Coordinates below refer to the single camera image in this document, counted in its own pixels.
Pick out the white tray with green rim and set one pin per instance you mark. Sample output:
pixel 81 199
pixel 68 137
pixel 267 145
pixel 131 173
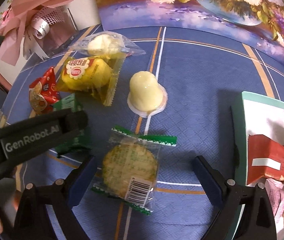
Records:
pixel 261 115

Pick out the dark red snack packet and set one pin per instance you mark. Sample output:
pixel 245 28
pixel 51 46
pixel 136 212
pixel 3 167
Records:
pixel 266 160

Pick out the clear rice cracker packet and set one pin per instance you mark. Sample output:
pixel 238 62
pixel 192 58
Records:
pixel 127 167

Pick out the pink snack packet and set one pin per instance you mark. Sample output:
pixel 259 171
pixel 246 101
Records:
pixel 276 200

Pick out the yellow cake packet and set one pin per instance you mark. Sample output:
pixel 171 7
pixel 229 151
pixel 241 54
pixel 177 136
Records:
pixel 87 75

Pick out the clear white bun packet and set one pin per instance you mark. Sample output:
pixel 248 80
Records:
pixel 102 43

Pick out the pink paper flower bouquet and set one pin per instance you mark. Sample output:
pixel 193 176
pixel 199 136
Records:
pixel 32 12

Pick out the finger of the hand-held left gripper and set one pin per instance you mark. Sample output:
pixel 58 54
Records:
pixel 74 125

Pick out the pale yellow jelly cup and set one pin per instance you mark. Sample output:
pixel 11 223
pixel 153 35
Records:
pixel 143 90

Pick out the red peanut print snack packet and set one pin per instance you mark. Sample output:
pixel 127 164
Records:
pixel 42 92

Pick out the blue plaid tablecloth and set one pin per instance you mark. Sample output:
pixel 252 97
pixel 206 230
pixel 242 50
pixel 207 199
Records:
pixel 194 92

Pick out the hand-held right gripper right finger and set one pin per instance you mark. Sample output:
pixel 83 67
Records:
pixel 207 177

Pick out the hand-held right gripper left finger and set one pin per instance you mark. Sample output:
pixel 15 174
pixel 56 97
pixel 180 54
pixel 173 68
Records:
pixel 82 180

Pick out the flower vase painting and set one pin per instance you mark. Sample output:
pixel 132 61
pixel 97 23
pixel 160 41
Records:
pixel 194 5

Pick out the green snack packet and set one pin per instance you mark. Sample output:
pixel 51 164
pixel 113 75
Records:
pixel 67 103

